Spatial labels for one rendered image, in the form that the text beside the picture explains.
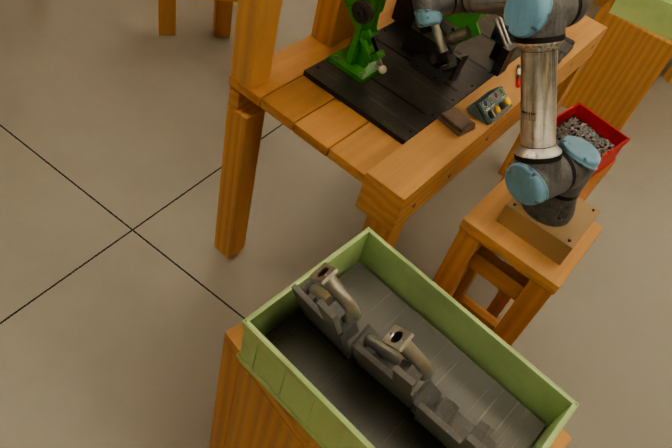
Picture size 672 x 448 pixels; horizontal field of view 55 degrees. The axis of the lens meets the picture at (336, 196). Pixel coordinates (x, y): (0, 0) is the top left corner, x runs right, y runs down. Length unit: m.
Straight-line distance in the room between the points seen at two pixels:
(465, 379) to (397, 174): 0.61
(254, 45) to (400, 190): 0.60
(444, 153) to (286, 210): 1.09
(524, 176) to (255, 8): 0.86
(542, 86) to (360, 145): 0.58
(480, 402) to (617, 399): 1.37
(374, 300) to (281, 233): 1.22
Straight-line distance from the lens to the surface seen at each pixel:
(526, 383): 1.56
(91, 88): 3.39
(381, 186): 1.80
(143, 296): 2.56
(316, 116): 1.98
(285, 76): 2.10
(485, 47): 2.51
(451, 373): 1.57
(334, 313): 1.21
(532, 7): 1.56
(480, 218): 1.89
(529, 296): 1.92
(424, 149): 1.95
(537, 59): 1.60
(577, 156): 1.74
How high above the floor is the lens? 2.15
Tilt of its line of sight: 46 degrees down
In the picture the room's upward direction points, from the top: 16 degrees clockwise
